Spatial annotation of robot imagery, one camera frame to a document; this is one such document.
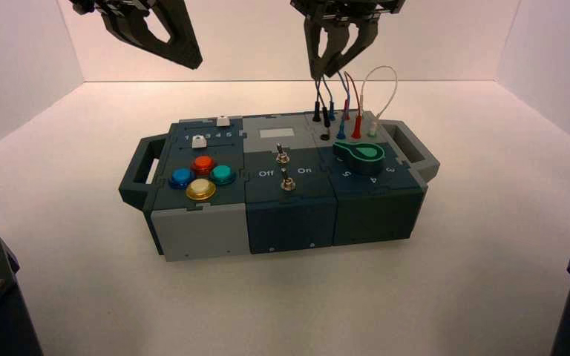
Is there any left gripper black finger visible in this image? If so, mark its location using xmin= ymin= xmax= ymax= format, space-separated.
xmin=100 ymin=0 xmax=204 ymax=70

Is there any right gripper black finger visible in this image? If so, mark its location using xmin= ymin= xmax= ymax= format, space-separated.
xmin=324 ymin=22 xmax=381 ymax=79
xmin=304 ymin=17 xmax=351 ymax=81

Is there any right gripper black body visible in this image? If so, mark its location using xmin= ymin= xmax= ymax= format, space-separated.
xmin=289 ymin=0 xmax=407 ymax=24

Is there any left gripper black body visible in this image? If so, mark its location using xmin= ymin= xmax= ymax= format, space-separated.
xmin=68 ymin=0 xmax=160 ymax=21

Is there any black jumper wire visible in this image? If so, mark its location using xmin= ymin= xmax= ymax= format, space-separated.
xmin=312 ymin=73 xmax=332 ymax=130

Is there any black green rotary knob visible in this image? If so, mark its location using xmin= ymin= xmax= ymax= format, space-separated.
xmin=332 ymin=141 xmax=386 ymax=176

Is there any red push button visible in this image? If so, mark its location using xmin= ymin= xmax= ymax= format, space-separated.
xmin=191 ymin=155 xmax=217 ymax=177

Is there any blue push button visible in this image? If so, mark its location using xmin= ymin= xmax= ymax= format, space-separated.
xmin=168 ymin=168 xmax=196 ymax=190

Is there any green push button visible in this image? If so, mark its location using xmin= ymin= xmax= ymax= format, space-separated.
xmin=210 ymin=164 xmax=237 ymax=186

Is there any yellow push button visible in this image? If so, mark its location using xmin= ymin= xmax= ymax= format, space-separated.
xmin=186 ymin=179 xmax=217 ymax=202

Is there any grey and teal control box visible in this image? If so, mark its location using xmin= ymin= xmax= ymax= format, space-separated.
xmin=118 ymin=111 xmax=441 ymax=263

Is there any red jumper wire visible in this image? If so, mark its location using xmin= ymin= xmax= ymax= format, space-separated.
xmin=342 ymin=70 xmax=364 ymax=140

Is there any blue jumper wire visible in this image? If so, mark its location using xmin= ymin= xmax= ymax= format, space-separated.
xmin=327 ymin=70 xmax=353 ymax=141

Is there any white jumper wire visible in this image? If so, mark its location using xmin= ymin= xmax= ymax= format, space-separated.
xmin=360 ymin=65 xmax=398 ymax=139

